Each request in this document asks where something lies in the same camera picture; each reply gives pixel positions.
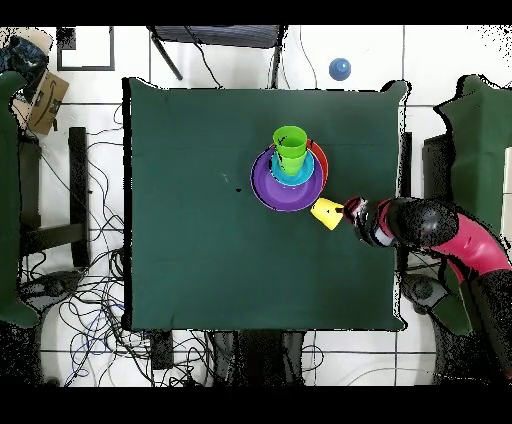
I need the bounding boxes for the yellow plastic cup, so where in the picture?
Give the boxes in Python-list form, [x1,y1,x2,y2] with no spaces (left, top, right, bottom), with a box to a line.
[309,196,345,232]

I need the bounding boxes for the green plastic cup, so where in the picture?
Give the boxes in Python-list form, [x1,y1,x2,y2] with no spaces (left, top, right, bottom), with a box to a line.
[271,149,309,177]
[272,125,308,159]

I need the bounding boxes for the small cyan bowl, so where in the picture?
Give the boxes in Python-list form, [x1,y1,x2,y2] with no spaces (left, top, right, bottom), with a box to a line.
[270,149,316,187]

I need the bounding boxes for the orange-red bowl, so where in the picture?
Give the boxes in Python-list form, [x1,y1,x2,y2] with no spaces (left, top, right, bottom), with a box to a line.
[305,138,330,189]

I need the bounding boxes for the purple and green bowl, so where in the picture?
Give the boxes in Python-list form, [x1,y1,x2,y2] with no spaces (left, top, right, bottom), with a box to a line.
[250,145,325,213]

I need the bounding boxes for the blue cup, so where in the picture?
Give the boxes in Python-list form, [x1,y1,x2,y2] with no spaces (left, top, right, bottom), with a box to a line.
[328,57,352,82]

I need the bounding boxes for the green cloth covered table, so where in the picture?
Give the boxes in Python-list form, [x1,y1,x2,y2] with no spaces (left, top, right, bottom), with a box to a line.
[433,74,512,337]
[0,70,41,329]

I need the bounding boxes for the white paper sheets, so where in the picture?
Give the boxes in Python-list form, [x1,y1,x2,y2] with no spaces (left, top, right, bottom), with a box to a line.
[502,146,512,239]

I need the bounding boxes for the dark green tablecloth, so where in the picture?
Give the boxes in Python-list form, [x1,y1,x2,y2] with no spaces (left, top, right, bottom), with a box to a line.
[121,76,409,333]

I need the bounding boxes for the black chair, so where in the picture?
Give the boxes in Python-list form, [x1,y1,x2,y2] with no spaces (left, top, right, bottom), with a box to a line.
[147,24,287,90]

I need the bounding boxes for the black power box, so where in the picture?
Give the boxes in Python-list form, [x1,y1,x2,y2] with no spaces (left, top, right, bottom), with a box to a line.
[150,331,174,370]

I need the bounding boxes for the black metal stand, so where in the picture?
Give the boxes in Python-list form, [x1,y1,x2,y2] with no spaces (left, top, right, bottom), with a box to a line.
[19,126,92,268]

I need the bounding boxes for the cardboard box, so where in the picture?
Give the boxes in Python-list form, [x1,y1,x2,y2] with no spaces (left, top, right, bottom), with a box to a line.
[13,69,70,136]

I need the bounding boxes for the dark blue bag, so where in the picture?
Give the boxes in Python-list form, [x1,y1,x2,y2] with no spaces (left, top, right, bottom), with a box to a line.
[0,35,50,83]

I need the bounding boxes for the grey pedestal foot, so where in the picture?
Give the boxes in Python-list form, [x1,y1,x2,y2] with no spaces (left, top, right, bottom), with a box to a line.
[401,274,448,315]
[19,270,83,311]

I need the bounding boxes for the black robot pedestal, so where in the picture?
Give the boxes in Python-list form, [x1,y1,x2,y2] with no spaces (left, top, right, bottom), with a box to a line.
[207,330,307,387]

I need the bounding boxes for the tangle of floor cables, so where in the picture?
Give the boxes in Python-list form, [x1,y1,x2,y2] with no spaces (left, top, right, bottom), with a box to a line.
[19,103,213,387]

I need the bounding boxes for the black square frame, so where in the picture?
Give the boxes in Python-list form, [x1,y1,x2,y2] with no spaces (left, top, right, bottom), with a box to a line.
[56,25,116,72]

